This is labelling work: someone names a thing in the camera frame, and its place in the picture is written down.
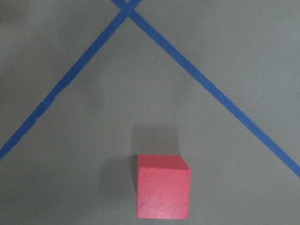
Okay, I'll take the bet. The red wooden block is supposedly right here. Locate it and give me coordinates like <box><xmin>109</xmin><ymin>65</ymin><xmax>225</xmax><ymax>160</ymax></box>
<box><xmin>136</xmin><ymin>154</ymin><xmax>191</xmax><ymax>219</ymax></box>

